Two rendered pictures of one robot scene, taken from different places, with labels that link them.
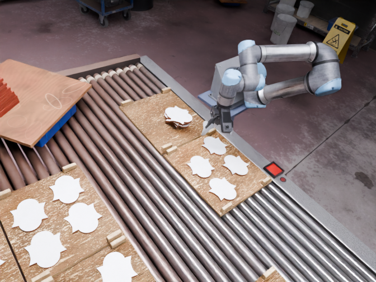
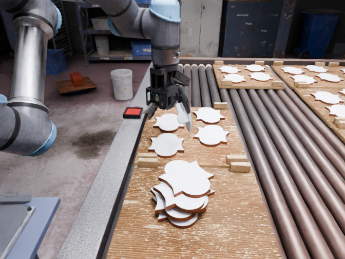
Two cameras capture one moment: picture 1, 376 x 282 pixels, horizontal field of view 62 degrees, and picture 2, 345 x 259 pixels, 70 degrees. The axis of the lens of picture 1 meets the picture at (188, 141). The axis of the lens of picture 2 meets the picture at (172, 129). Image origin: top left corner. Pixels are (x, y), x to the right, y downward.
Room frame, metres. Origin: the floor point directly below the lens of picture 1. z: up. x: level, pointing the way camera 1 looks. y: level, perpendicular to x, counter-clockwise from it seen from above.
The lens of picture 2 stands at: (1.60, 0.40, 1.40)
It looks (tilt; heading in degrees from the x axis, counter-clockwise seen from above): 30 degrees down; 230
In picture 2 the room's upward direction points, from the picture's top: straight up
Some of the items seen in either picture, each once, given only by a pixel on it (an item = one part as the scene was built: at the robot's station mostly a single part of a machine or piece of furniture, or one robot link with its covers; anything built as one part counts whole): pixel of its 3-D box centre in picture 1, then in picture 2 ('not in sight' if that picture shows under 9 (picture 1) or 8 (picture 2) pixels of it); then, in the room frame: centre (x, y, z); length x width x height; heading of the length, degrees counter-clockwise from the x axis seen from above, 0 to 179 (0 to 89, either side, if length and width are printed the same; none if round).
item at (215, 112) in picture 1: (221, 111); (164, 85); (1.19, -0.13, 1.16); 0.09 x 0.08 x 0.12; 19
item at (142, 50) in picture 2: not in sight; (146, 48); (-1.45, -4.04, 0.25); 0.62 x 0.42 x 0.22; 149
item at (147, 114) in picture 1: (165, 118); (193, 225); (1.32, 0.14, 0.93); 0.41 x 0.35 x 0.02; 46
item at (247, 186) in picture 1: (217, 168); (190, 131); (1.04, -0.17, 0.93); 0.41 x 0.35 x 0.02; 47
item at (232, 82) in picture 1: (230, 83); (164, 24); (1.18, -0.13, 1.32); 0.09 x 0.08 x 0.11; 115
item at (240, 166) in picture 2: (167, 146); (240, 166); (1.09, 0.10, 0.95); 0.06 x 0.02 x 0.03; 136
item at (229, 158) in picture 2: (171, 150); (236, 160); (1.07, 0.07, 0.95); 0.06 x 0.02 x 0.03; 137
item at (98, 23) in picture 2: not in sight; (105, 23); (-0.81, -4.52, 0.74); 0.44 x 0.36 x 0.20; 128
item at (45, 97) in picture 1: (18, 97); not in sight; (1.14, 0.85, 1.03); 0.50 x 0.50 x 0.02; 81
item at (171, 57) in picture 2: (225, 98); (166, 55); (1.18, -0.13, 1.24); 0.08 x 0.08 x 0.05
